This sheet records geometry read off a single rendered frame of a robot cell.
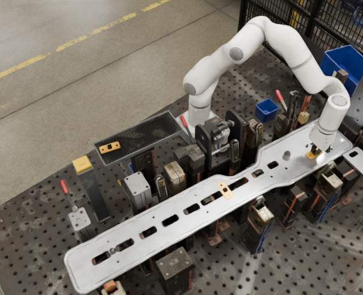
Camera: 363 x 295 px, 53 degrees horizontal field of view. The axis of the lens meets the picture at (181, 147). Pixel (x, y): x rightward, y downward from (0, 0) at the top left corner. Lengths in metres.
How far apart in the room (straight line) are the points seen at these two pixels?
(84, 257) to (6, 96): 2.48
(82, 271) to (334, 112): 1.14
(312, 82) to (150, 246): 0.89
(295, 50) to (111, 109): 2.18
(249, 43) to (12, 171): 2.24
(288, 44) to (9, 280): 1.56
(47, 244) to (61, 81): 2.11
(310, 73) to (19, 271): 1.53
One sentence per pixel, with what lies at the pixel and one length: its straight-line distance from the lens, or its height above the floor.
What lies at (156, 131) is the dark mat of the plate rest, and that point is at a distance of 1.57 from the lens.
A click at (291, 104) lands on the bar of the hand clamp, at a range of 1.73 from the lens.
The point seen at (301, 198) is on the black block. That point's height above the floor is 0.99.
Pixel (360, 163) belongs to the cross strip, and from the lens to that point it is 1.84.
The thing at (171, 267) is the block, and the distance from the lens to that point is 1.41.
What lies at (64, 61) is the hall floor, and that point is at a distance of 3.92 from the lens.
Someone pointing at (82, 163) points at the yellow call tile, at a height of 1.16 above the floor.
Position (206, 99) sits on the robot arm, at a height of 1.03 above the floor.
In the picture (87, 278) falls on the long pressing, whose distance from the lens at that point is 1.48.
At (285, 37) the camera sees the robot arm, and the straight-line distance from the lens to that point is 1.41.
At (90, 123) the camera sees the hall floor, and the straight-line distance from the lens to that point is 3.25.
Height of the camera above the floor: 2.37
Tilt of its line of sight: 53 degrees down
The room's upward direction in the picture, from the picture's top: 1 degrees counter-clockwise
